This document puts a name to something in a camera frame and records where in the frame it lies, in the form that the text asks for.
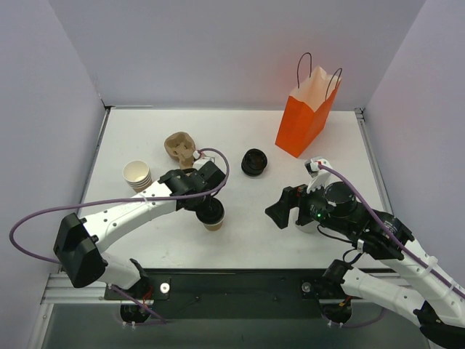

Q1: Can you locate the black cup lid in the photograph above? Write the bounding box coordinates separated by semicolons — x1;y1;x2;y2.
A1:
195;198;225;225

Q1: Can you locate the single brown paper cup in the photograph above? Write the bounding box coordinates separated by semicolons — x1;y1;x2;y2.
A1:
203;218;224;231

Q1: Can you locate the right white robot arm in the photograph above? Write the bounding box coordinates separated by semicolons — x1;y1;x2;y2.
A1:
265;182;464;348

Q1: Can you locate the white straw holder cup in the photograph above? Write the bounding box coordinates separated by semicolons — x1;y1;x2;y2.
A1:
294;222;317;234

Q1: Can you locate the brown pulp cup carrier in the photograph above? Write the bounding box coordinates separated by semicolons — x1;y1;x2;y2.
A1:
164;132;197;169

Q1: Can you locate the stack of black lids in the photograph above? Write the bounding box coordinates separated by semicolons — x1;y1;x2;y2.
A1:
240;148;268;177

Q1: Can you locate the stack of paper cups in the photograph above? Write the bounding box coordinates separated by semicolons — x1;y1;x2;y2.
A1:
123;160;153;193

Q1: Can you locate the orange paper bag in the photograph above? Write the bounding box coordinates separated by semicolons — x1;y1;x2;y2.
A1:
275;52;342;158

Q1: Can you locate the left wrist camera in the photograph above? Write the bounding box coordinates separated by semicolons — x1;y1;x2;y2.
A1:
193;150;215;169

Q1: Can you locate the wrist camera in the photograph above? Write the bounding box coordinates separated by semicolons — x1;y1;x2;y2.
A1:
304;156;332;193
193;150;215;169

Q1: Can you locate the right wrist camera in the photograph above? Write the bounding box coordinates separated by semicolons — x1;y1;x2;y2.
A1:
304;156;332;193

